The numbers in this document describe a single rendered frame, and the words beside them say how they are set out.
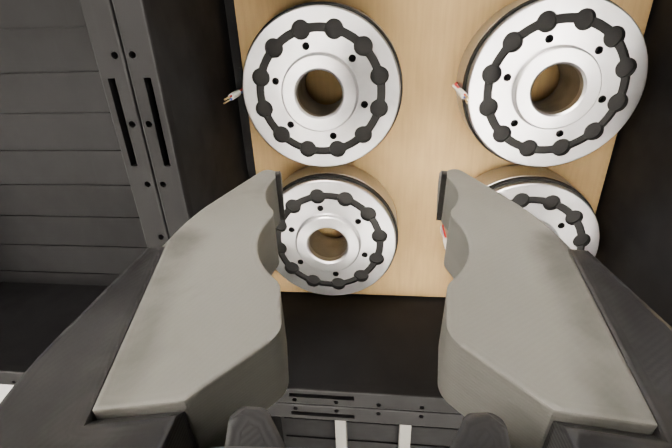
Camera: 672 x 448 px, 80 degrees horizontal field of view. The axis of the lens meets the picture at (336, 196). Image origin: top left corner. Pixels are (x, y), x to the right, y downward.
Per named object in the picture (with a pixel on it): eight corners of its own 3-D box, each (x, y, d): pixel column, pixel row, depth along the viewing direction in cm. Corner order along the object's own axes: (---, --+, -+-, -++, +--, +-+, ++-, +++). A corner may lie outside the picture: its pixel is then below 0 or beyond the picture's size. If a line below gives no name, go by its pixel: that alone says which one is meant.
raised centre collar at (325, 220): (296, 209, 29) (295, 213, 29) (364, 216, 29) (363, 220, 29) (295, 264, 32) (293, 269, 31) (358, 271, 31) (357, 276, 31)
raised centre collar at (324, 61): (278, 52, 25) (276, 53, 24) (358, 50, 24) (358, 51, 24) (285, 130, 27) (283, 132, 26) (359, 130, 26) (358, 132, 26)
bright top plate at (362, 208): (263, 170, 29) (261, 173, 28) (404, 184, 28) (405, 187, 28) (265, 283, 33) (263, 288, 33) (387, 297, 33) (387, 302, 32)
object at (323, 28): (234, 7, 24) (231, 7, 24) (403, 1, 23) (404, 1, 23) (254, 163, 29) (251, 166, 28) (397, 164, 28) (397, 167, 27)
